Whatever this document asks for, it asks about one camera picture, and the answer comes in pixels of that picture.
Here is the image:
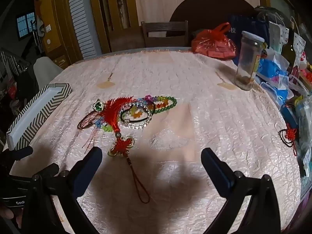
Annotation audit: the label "clear crystal bead bracelet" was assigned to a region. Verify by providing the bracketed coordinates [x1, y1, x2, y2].
[119, 102, 153, 129]

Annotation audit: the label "green bead bracelet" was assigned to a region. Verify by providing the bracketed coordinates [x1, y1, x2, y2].
[146, 96, 177, 115]

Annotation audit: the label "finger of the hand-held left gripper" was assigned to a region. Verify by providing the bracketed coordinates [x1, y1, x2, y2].
[6, 146, 34, 161]

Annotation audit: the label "orange yellow bead bracelet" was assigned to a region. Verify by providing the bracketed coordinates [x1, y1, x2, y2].
[130, 107, 144, 119]

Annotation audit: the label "red plastic bag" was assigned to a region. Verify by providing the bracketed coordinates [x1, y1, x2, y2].
[191, 22, 237, 60]

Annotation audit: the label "blue plastic packets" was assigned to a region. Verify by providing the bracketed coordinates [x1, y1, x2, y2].
[255, 49, 296, 108]

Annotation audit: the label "wooden chair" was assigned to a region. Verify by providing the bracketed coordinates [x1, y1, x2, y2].
[141, 21, 189, 48]

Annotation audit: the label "dark blue bag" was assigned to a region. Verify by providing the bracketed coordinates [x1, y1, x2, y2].
[229, 15, 270, 65]

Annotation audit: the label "brown cord pendant necklace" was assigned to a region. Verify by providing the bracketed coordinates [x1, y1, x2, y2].
[77, 111, 98, 130]

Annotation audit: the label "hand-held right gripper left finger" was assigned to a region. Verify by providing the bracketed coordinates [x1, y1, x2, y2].
[23, 147, 103, 234]

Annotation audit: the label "red tassel knot ornament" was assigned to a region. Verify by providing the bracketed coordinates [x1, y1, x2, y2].
[82, 96, 150, 204]

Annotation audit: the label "wine bottle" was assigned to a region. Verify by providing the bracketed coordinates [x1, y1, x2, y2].
[280, 21, 296, 69]

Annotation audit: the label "small red knot charm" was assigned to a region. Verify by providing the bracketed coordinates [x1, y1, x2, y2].
[279, 123, 299, 156]

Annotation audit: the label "white chair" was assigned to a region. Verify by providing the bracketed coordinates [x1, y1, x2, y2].
[33, 57, 64, 90]

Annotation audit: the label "person's left hand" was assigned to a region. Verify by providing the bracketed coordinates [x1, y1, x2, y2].
[0, 206, 23, 228]

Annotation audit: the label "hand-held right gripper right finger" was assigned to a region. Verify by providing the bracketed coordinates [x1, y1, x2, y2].
[200, 147, 288, 234]

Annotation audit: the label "clear plastic jar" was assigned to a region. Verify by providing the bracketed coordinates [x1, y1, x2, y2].
[234, 31, 265, 91]

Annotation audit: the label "white patterned paper bag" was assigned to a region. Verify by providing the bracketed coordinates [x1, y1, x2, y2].
[268, 21, 306, 54]

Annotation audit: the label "rainbow bead bracelet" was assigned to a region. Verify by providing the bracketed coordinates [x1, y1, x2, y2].
[136, 95, 171, 111]

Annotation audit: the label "black white zigzag striped box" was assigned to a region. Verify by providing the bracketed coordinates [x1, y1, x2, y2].
[6, 83, 73, 150]

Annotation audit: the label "green gem brooch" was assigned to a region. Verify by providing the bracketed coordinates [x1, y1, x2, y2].
[93, 99, 106, 114]

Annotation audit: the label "round dark wooden board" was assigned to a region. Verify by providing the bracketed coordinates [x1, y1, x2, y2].
[169, 0, 256, 39]

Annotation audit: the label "white louvered shutter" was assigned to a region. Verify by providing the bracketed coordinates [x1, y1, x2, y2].
[67, 0, 101, 59]

